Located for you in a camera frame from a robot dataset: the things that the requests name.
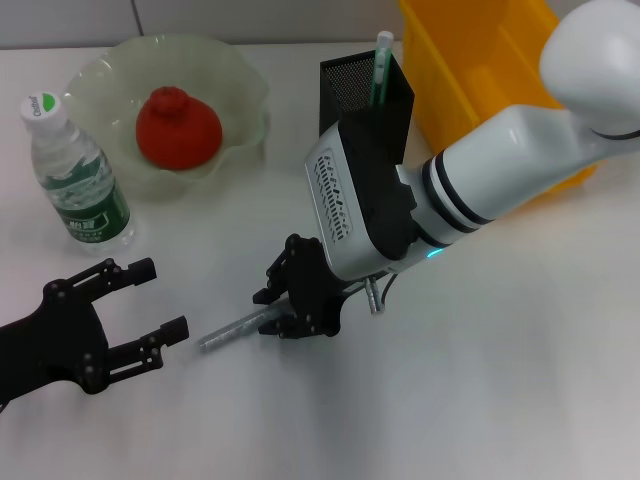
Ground green pen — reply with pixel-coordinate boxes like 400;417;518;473
369;30;396;109

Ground thin right gripper cable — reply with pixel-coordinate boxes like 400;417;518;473
377;272;401;309

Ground yellow plastic bin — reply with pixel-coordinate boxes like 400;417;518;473
398;0;600;202

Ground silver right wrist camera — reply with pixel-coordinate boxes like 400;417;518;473
304;122;422;282

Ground pale green glass fruit plate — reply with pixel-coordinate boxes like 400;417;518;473
62;33;271;204

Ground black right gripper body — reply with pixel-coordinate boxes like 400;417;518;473
283;232;362;340

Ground grey glitter pen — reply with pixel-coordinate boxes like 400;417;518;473
197;304;294;354

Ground clear green-label water bottle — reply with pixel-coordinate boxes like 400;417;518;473
19;91;136;249

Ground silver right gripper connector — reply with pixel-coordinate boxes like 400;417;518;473
363;278;384;316

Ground black mesh pen holder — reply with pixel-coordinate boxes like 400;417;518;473
318;52;416;166

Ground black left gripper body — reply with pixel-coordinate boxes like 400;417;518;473
0;278;112;407

